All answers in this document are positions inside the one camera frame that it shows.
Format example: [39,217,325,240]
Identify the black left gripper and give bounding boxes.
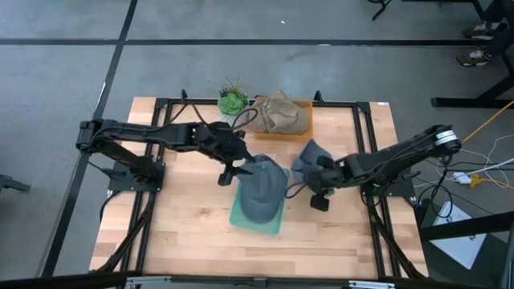
[204,124,257,187]

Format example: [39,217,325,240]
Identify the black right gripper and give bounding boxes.
[308,156,349,213]

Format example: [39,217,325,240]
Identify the grey baseball cap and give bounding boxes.
[236,153,289,225]
[291,139,334,184]

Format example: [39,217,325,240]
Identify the tan baseball cap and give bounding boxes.
[248,90,311,136]
[247,107,274,135]

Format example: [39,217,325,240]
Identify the potted green succulent plant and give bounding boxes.
[218,76,250,121]

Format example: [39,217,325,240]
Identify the orange translucent plastic bin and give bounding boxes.
[251,96,314,142]

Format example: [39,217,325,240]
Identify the teal translucent plastic bin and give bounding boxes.
[228,166,291,236]

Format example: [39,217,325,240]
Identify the white box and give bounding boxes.
[429,200,489,270]

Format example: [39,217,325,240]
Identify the black metal beam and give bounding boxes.
[419,210,514,242]

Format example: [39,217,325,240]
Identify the black chair leg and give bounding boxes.
[367,0,397,21]

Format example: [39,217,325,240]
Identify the person's shoe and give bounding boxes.
[455,47,493,67]
[461,22,499,41]

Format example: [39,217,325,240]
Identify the black crossbar silver brackets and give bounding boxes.
[0,271,514,289]

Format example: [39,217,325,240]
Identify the grey furniture foot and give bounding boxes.
[0,175,32,194]

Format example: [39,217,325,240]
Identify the person's leg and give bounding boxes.
[481,0,514,25]

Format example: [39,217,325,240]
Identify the black aluminium table frame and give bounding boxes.
[90,88,430,282]

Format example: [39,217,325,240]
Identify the yellow cable connector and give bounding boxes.
[468,173,489,189]

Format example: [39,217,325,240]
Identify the black desk frame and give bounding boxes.
[431,0,514,110]

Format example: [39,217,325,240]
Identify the white cable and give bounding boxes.
[470,157,514,174]

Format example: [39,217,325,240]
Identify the yellow extension cable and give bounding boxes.
[461,100,514,145]

